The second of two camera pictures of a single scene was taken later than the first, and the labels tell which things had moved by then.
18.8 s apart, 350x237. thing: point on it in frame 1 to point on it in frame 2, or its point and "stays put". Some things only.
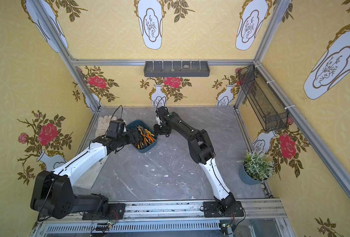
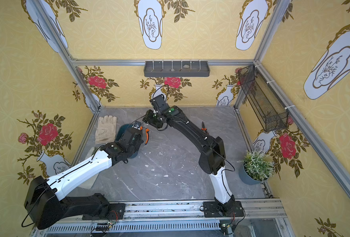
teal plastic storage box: (130, 124) to (120, 132)
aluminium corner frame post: (280, 9) stays put
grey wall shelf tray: (176, 68) stays put
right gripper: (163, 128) to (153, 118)
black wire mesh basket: (273, 115) stays put
